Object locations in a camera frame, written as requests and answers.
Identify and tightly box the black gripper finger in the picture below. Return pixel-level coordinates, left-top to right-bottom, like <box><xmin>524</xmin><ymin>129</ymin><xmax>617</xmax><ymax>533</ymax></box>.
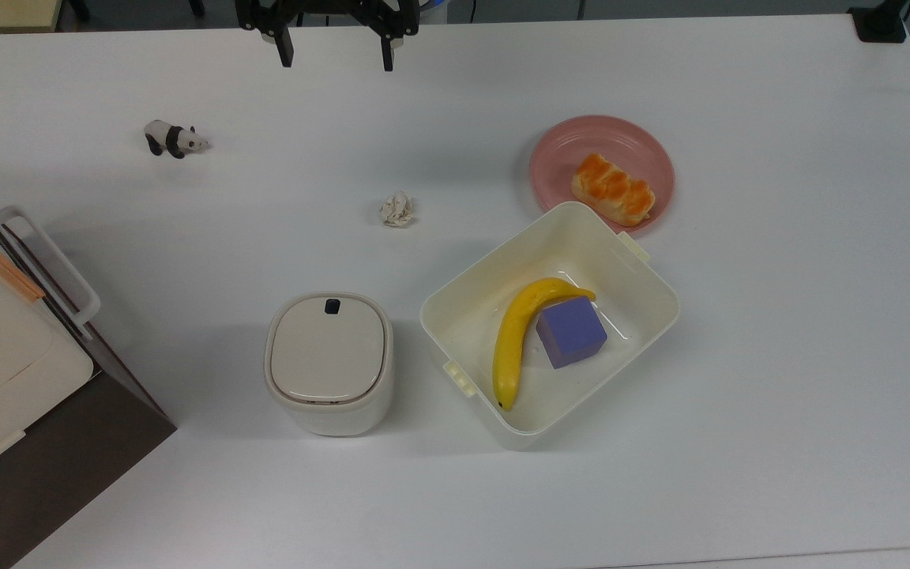
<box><xmin>378</xmin><ymin>27</ymin><xmax>404</xmax><ymax>73</ymax></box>
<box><xmin>263</xmin><ymin>23</ymin><xmax>295</xmax><ymax>69</ymax></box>

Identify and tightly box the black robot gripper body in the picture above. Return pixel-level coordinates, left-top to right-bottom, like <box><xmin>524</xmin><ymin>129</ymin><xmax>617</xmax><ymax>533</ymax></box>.
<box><xmin>235</xmin><ymin>0</ymin><xmax>421</xmax><ymax>38</ymax></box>

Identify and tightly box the orange glazed bread loaf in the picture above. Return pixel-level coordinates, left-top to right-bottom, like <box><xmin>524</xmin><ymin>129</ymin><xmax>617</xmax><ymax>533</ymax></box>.
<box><xmin>571</xmin><ymin>153</ymin><xmax>656</xmax><ymax>228</ymax></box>

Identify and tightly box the black white panda figurine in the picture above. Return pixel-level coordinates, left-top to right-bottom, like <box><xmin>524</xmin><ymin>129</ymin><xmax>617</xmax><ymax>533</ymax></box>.
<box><xmin>144</xmin><ymin>119</ymin><xmax>210</xmax><ymax>160</ymax></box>

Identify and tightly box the crumpled white paper ball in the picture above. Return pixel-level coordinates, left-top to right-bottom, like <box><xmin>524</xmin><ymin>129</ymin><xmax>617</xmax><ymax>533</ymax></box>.
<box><xmin>378</xmin><ymin>190</ymin><xmax>416</xmax><ymax>228</ymax></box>

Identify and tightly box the pink round plate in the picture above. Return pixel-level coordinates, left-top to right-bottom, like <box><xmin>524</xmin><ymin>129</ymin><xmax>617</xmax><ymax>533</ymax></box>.
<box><xmin>528</xmin><ymin>115</ymin><xmax>675</xmax><ymax>238</ymax></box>

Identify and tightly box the cream open plastic bin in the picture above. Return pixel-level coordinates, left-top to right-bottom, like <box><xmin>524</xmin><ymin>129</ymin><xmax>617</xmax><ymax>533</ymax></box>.
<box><xmin>419</xmin><ymin>201</ymin><xmax>681</xmax><ymax>451</ymax></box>

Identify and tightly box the cream lidded trash can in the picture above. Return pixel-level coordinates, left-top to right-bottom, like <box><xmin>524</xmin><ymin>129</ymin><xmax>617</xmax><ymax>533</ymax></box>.
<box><xmin>264</xmin><ymin>292</ymin><xmax>394</xmax><ymax>437</ymax></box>

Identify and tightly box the yellow banana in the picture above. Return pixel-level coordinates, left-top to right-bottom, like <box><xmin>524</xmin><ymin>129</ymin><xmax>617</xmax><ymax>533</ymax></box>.
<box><xmin>491</xmin><ymin>277</ymin><xmax>596</xmax><ymax>412</ymax></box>

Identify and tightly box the purple cube block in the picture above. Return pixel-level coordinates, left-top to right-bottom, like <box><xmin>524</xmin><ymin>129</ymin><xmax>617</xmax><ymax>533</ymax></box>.
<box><xmin>535</xmin><ymin>296</ymin><xmax>608</xmax><ymax>370</ymax></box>

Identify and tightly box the dark brown drawer cabinet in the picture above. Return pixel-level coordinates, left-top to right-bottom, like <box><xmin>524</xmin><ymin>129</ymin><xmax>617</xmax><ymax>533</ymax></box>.
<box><xmin>0</xmin><ymin>172</ymin><xmax>178</xmax><ymax>569</ymax></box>

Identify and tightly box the white drawer handle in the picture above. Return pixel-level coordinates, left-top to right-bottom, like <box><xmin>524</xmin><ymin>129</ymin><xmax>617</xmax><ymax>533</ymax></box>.
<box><xmin>0</xmin><ymin>205</ymin><xmax>102</xmax><ymax>342</ymax></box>

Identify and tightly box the black table clamp mount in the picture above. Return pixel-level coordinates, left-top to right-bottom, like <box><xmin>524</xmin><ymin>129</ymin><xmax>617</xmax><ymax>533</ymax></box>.
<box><xmin>848</xmin><ymin>0</ymin><xmax>909</xmax><ymax>43</ymax></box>

